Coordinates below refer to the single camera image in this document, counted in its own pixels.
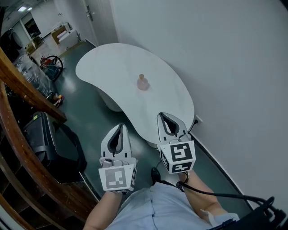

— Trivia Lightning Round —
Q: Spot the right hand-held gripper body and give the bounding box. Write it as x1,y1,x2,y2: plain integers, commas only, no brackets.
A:
157,134,196,174

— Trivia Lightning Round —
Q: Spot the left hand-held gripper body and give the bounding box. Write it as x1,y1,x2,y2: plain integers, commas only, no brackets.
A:
98,156,138,194

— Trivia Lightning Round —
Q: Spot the small pink container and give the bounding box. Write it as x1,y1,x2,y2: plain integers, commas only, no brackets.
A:
136,73,150,91

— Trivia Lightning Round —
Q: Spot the person's left forearm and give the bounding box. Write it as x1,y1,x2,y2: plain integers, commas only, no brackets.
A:
82,190,124,230

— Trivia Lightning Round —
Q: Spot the person's right forearm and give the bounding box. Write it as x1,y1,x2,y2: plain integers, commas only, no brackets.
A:
178,170,228,223

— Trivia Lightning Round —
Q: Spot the person's black shoe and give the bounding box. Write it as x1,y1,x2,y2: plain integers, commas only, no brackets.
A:
151,167,161,185

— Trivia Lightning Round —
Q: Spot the black bag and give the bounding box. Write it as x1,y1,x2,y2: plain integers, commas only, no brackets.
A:
52,123,88,176

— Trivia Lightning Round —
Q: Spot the person's light blue shirt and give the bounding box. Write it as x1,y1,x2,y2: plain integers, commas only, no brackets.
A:
105,181,240,230

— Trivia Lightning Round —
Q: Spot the black hard case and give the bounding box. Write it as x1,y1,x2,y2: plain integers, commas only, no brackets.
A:
22,111,59,163

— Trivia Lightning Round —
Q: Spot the white curved table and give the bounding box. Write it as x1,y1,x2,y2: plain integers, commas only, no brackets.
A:
75,43,195,148

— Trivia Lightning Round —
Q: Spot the green bin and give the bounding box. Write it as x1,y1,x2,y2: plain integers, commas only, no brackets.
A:
43,64,61,83

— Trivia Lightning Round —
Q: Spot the bicycle wheel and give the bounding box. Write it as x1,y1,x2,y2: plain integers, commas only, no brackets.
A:
40,55,65,69

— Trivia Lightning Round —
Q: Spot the clear plastic wrap pile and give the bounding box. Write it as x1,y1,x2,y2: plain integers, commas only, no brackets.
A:
13,53,54,97

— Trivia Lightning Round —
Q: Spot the black waist pack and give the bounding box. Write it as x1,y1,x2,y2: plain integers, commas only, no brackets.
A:
215,208,288,230

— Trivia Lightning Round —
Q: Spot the white cabinet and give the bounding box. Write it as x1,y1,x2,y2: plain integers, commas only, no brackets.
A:
58,28,80,49

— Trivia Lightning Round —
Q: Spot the cardboard box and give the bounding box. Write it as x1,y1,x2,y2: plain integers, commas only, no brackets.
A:
24,40,39,54

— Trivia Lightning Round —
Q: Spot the grey door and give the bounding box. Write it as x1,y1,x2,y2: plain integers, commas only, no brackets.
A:
83,0,113,47

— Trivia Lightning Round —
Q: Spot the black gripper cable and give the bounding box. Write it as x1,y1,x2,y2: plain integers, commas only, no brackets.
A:
176,171,287,222

